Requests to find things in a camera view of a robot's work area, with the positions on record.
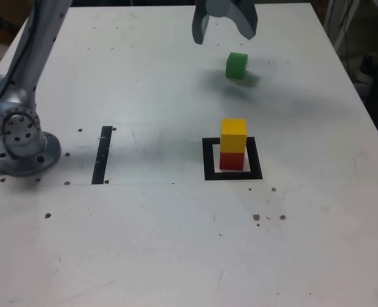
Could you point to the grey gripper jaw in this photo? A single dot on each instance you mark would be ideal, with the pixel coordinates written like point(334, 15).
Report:
point(240, 14)
point(199, 25)

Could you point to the green cube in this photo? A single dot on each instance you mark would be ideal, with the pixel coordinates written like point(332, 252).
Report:
point(236, 65)

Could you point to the yellow cube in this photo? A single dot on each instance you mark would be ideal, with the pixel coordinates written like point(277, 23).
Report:
point(233, 136)

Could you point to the red cube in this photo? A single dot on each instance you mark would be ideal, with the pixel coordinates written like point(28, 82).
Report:
point(231, 161)

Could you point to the black tape square outline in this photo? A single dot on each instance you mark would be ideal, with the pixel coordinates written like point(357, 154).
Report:
point(208, 160)

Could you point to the black tape strip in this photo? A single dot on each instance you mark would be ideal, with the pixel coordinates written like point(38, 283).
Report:
point(101, 156)

